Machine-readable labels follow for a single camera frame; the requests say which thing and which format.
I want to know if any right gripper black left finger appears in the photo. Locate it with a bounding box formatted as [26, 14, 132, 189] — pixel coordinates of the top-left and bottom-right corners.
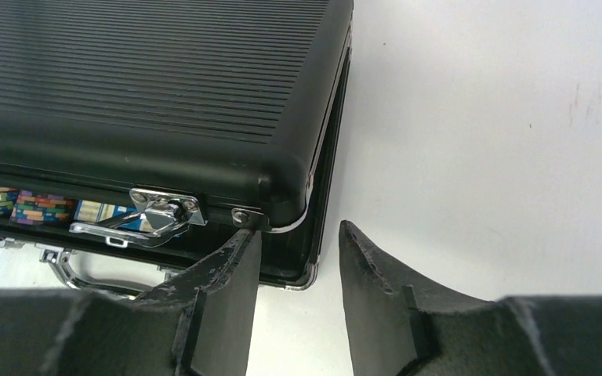
[0, 229, 262, 375]

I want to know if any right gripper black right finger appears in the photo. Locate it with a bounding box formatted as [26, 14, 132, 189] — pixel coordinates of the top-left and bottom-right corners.
[339, 220, 602, 375]

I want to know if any blue playing card box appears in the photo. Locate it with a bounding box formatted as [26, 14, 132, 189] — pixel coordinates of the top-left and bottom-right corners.
[74, 200, 154, 233]

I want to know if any black aluminium poker case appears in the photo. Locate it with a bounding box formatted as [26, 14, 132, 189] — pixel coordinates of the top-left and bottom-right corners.
[0, 1, 354, 291]

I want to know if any blue-white chip row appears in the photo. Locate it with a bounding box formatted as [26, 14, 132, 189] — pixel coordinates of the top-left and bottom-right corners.
[9, 190, 78, 226]

